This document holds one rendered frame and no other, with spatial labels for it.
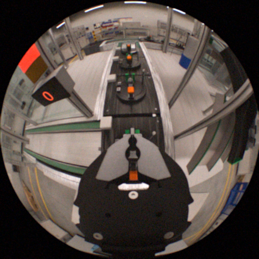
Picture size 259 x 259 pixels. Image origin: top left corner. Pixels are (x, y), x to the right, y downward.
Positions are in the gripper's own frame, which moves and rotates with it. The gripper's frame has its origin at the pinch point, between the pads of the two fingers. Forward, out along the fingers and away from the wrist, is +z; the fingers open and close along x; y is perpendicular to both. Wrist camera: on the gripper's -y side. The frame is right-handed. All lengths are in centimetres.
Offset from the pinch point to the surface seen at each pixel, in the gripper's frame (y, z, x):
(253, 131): -4.5, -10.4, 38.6
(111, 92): -4.8, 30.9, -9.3
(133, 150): 6.1, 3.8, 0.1
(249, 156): 95, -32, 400
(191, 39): -62, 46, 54
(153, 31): -479, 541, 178
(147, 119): 5.8, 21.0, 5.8
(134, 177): 12.6, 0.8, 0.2
